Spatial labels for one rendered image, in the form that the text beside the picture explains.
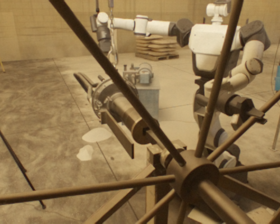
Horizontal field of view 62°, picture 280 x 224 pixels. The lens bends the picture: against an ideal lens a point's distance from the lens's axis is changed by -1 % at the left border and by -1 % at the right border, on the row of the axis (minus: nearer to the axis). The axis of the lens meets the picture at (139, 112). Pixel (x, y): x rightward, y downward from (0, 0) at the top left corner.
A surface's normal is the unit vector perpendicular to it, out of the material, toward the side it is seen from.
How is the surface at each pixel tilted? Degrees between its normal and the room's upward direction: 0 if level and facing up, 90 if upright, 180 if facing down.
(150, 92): 90
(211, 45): 87
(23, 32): 90
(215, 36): 87
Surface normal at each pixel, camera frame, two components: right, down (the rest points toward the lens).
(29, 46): 0.40, 0.35
